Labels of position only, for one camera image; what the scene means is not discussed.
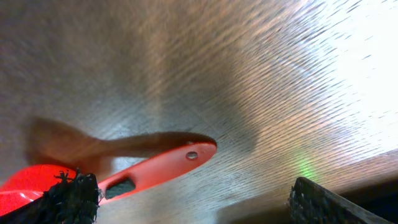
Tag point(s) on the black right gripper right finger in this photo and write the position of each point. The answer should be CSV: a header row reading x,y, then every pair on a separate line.
x,y
310,203

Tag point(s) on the red measuring scoop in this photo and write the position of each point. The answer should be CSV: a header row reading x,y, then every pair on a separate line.
x,y
30,183

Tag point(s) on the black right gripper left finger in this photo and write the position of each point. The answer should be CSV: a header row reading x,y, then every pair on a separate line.
x,y
71,201

